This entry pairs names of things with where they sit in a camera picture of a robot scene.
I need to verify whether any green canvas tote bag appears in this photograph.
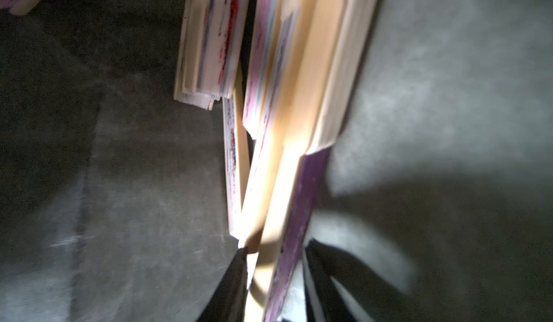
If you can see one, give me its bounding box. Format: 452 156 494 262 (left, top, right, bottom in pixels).
1 0 552 321

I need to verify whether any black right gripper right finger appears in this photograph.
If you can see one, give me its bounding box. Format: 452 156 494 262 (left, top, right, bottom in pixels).
302 238 413 321

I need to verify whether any red blossom white folding fan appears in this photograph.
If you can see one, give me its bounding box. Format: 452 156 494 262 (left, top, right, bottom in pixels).
174 0 249 110

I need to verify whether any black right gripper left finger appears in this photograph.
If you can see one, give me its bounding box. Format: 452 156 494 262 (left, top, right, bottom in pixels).
197 248 248 322

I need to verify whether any pink striped folding fan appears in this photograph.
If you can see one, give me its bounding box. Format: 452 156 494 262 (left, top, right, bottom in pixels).
223 70 250 238

